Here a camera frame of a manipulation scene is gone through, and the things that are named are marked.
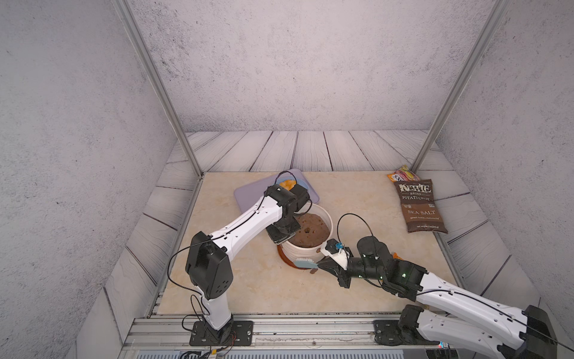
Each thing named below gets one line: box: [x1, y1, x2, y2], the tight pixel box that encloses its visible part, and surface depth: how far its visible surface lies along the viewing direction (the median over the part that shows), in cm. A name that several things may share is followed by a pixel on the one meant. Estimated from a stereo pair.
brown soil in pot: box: [287, 213, 330, 248], surface depth 88 cm
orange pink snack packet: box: [387, 164, 421, 183], surface depth 117 cm
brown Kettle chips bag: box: [393, 178, 448, 235], surface depth 106 cm
